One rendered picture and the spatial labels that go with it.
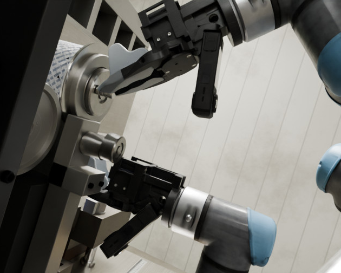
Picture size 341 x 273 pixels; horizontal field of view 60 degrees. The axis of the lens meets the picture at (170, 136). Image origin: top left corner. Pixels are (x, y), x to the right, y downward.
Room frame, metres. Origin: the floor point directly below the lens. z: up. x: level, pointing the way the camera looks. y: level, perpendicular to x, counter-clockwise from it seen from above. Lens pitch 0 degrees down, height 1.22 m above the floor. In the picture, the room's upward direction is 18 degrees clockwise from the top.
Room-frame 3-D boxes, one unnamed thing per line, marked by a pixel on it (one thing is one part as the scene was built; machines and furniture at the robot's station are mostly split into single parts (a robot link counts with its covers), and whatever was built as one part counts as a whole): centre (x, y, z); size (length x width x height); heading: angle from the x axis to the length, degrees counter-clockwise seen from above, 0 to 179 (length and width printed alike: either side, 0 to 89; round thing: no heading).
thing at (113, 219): (0.69, 0.25, 1.00); 0.40 x 0.16 x 0.06; 75
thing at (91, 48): (0.47, 0.14, 1.25); 0.15 x 0.01 x 0.15; 165
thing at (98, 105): (0.47, 0.13, 1.25); 0.07 x 0.02 x 0.07; 165
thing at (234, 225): (0.46, -0.14, 1.11); 0.11 x 0.08 x 0.09; 75
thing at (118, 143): (0.42, 0.07, 1.18); 0.04 x 0.02 x 0.04; 165
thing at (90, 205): (0.57, 0.11, 1.04); 0.02 x 0.01 x 0.02; 75
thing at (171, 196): (0.50, 0.01, 1.12); 0.12 x 0.08 x 0.09; 75
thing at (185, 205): (0.48, -0.06, 1.11); 0.08 x 0.05 x 0.08; 165
